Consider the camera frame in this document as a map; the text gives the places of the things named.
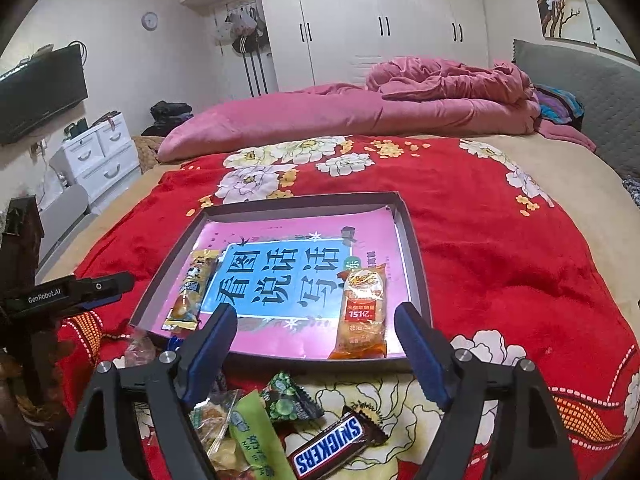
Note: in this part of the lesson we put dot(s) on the orange snack packet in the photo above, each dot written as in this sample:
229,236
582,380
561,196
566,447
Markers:
362,320

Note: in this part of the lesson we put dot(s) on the blue snack packet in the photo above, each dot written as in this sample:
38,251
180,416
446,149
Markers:
173,344

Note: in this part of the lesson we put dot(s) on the clear cake packet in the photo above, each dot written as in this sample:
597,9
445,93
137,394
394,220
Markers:
139,350

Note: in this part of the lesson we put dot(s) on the pink tray box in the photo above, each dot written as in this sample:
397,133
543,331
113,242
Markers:
413,270

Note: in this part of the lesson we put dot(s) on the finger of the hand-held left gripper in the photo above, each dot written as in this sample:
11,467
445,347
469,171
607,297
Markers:
102,290

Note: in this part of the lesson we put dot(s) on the round wall clock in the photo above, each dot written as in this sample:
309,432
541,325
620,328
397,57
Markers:
150,20

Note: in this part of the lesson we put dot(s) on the pink printed paper sheet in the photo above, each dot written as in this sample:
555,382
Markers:
300,225

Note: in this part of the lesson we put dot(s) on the dark green candy packet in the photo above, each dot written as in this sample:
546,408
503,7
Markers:
287,400

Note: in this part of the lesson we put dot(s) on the light green snack packet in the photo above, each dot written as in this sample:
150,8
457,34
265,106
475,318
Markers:
255,440

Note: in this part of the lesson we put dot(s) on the wicker basket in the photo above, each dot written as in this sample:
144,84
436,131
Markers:
147,155

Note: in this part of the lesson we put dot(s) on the yellow cow-print snack packet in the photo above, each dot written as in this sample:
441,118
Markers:
192,285

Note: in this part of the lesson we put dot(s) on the white storage box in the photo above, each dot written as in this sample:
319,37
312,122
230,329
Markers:
60,215

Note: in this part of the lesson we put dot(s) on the colourful striped cloth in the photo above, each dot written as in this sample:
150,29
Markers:
560,105

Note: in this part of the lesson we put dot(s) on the red floral blanket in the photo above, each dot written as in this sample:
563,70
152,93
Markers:
500,260

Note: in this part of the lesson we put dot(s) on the black television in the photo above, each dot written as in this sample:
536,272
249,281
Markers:
40,95

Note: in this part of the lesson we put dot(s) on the hanging bags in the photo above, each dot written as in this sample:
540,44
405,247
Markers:
240,30

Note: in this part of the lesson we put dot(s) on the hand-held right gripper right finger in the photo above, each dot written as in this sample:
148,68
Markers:
417,350

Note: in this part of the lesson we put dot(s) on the grey patterned cloth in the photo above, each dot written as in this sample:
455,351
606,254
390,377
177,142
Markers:
631,192

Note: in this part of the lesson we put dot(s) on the round biscuit clear packet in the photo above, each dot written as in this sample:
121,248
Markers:
212,422

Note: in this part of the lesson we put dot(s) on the pink quilt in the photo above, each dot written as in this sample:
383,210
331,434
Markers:
300,115

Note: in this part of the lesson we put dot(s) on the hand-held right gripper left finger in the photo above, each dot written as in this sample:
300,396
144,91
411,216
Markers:
212,351

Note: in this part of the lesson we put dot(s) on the brown chocolate bar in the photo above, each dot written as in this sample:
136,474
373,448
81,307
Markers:
330,447

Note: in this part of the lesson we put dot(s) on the dark clothes pile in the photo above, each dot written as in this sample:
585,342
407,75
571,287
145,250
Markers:
170,112

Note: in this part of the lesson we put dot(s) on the grey padded headboard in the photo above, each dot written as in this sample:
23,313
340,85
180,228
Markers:
600,100

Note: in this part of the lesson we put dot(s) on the white wardrobe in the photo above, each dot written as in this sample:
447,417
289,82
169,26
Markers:
350,10

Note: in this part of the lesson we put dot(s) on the white drawer cabinet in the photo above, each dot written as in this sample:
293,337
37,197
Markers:
105,160

